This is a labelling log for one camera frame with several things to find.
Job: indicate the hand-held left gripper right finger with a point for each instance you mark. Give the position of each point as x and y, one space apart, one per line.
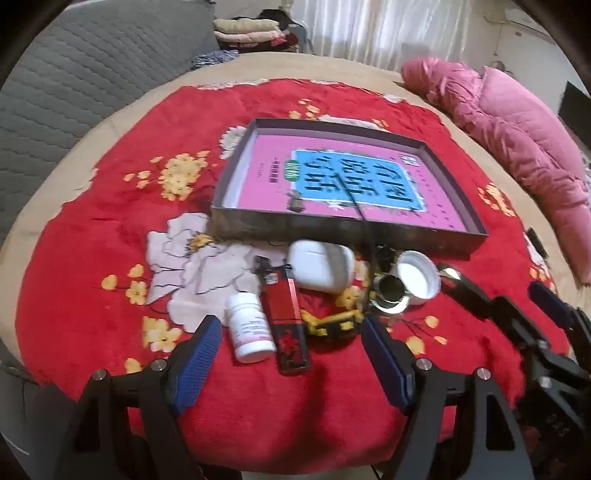
385 364

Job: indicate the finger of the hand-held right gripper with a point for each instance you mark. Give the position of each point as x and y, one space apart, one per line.
549 300
517 323

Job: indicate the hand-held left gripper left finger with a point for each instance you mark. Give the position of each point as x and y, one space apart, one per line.
198 355

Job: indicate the white pill bottle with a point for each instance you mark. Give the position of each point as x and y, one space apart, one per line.
249 332

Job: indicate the black yellow wristwatch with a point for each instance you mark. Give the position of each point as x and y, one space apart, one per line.
332 325

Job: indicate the round metal tin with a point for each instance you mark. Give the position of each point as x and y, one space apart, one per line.
388 288

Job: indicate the white bottle cap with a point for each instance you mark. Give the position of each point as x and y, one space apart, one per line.
418 277

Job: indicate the red black lighter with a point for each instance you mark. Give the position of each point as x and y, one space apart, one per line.
286 323

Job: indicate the white earbuds case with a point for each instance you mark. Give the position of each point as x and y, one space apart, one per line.
318 265

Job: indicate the shallow cardboard box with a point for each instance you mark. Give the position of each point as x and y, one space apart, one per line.
277 228

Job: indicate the small black item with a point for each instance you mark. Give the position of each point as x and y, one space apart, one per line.
535 240

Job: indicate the red floral blanket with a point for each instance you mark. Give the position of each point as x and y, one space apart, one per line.
115 258

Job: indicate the thin black rod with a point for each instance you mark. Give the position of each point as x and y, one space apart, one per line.
353 198

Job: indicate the pink quilted jacket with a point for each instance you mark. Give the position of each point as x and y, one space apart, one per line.
508 129

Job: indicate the small dark object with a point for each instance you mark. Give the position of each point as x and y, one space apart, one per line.
295 203

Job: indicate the black panel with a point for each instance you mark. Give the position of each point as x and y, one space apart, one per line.
577 108

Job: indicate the pink book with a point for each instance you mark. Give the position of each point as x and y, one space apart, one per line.
277 161

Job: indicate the blue patterned cloth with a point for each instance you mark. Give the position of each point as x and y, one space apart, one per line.
212 58

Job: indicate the grey quilted headboard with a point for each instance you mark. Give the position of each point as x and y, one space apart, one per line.
92 69

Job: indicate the beige bed sheet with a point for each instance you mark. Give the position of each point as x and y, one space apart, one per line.
323 62

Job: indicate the pink folded garment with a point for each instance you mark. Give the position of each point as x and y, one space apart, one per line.
244 38

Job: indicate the white curtain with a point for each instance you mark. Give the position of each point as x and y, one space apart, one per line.
369 27

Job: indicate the dark clothes pile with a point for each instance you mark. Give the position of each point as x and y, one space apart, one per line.
291 39

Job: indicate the beige folded garment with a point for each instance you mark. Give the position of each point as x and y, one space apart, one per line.
244 25

